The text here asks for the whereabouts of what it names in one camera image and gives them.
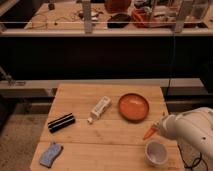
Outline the orange pepper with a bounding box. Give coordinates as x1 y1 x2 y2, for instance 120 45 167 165
143 127 157 140

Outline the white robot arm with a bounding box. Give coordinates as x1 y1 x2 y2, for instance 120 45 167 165
156 107 213 160

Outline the white ceramic cup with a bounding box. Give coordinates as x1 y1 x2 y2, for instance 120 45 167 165
144 140 168 167

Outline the white tube bottle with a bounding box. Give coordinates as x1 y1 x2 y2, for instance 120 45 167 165
87 96 111 124

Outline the orange plate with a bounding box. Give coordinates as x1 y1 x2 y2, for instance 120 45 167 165
118 93 149 122

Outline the black rectangular box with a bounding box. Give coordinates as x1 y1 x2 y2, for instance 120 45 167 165
48 113 75 133

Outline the black bowl on shelf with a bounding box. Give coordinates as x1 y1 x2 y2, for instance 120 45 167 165
107 13 131 28

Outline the red container on shelf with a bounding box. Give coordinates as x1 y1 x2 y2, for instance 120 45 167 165
131 9 156 28

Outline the blue sponge cloth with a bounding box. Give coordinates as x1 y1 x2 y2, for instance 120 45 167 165
39 142 63 168

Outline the metal shelf post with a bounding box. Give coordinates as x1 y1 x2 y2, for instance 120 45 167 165
82 0 92 34

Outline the black floor cable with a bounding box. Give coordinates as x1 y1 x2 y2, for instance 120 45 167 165
178 146 209 171

